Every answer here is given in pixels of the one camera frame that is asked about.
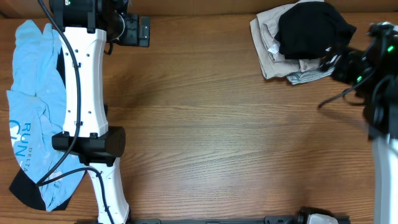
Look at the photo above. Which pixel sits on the beige folded trousers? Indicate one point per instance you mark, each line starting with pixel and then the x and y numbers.
pixel 273 64

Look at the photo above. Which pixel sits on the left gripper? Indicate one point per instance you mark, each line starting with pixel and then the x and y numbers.
pixel 144 31

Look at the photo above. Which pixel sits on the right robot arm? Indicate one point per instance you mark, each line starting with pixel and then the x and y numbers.
pixel 372 75

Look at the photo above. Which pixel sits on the black t-shirt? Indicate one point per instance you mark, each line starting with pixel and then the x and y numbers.
pixel 308 28

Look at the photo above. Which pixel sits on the grey striped folded cloth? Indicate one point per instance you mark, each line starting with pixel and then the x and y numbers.
pixel 308 76

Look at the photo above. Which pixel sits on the light blue t-shirt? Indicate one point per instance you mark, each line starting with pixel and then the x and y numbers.
pixel 32 41

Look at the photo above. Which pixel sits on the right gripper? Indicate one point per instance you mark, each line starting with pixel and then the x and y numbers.
pixel 347 58

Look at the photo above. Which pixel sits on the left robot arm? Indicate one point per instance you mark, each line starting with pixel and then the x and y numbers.
pixel 85 28

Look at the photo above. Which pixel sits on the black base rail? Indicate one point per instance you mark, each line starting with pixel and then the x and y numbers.
pixel 265 220

